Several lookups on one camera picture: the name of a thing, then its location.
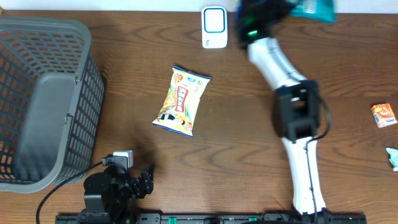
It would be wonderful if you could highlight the teal mouthwash bottle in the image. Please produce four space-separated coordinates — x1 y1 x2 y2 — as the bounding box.
289 0 336 24

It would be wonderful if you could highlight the snack bag with red label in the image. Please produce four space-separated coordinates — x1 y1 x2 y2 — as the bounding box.
152 65 211 138

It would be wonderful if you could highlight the orange Kleenex tissue pack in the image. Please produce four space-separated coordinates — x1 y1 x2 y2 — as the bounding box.
371 103 397 128

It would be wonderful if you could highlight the mint green wet wipes pack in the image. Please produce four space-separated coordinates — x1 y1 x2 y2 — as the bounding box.
386 147 398 172

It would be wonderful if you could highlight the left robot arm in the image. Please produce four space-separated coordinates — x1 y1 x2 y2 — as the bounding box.
76 162 155 224

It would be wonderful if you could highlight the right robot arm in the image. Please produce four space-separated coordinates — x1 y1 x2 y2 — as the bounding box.
236 0 328 223

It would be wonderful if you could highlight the white barcode scanner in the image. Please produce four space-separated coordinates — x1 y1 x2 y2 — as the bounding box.
201 6 228 49

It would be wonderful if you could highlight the grey plastic shopping basket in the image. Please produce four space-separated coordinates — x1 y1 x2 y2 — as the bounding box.
1 16 104 194

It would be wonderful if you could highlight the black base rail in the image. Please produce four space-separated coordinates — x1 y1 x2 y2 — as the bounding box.
55 212 368 224

